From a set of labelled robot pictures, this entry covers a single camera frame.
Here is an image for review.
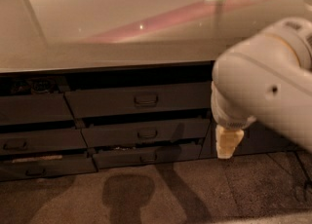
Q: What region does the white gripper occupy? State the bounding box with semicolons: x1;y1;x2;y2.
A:
211;83;256;160

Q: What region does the grey drawer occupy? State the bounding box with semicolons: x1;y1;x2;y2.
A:
82;118;211;147
0;93;72;125
0;129;86;155
93;142;202;169
0;154;97;181
65;82;211;118

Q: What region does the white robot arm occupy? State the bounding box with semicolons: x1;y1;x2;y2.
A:
211;18;312;159

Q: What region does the grey cabinet door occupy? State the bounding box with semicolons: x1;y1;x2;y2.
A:
200;121;300;159

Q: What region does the black cable on floor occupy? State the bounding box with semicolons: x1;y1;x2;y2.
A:
293;149;312;200

